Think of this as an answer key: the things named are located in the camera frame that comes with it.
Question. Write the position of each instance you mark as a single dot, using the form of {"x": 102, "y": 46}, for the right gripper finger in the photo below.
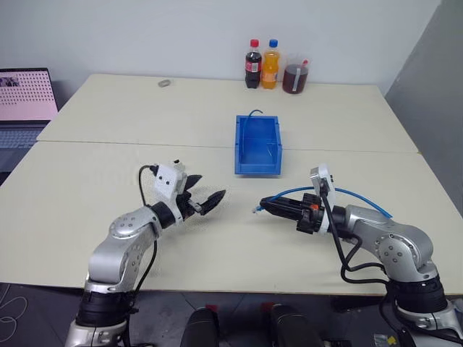
{"x": 284, "y": 204}
{"x": 287, "y": 213}

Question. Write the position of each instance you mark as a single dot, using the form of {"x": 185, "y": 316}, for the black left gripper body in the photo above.
{"x": 185, "y": 206}

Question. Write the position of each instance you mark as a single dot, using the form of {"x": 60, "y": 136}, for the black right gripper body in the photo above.
{"x": 309, "y": 217}

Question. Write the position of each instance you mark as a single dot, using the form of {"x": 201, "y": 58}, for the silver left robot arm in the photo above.
{"x": 119, "y": 253}

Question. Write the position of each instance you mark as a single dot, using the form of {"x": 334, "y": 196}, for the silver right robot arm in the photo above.
{"x": 394, "y": 246}

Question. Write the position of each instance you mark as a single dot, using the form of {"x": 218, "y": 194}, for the blue plastic bin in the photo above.
{"x": 240, "y": 144}

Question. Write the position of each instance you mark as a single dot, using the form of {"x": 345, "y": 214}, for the small grey clear piece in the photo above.
{"x": 164, "y": 83}

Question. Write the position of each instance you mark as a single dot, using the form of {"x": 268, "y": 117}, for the dark rounded shape red tab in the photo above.
{"x": 202, "y": 329}
{"x": 293, "y": 329}

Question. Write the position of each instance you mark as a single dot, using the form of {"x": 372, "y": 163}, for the cola bottle red cap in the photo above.
{"x": 253, "y": 74}

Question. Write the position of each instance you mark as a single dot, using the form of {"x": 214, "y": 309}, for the measuring cup with dark liquid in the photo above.
{"x": 294, "y": 81}

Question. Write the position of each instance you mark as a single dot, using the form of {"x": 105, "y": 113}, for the orange soda bottle blue cap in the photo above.
{"x": 270, "y": 72}

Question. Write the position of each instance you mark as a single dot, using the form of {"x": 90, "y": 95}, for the small clear bag yellow piece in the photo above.
{"x": 387, "y": 340}

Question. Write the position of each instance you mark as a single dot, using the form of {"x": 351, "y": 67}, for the open laptop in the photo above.
{"x": 25, "y": 94}

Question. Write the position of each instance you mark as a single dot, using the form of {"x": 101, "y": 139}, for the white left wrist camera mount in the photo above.
{"x": 167, "y": 182}

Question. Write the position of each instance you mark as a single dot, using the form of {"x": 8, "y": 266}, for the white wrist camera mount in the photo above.
{"x": 320, "y": 175}
{"x": 167, "y": 182}

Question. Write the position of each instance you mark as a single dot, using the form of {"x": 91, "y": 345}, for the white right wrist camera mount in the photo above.
{"x": 320, "y": 175}

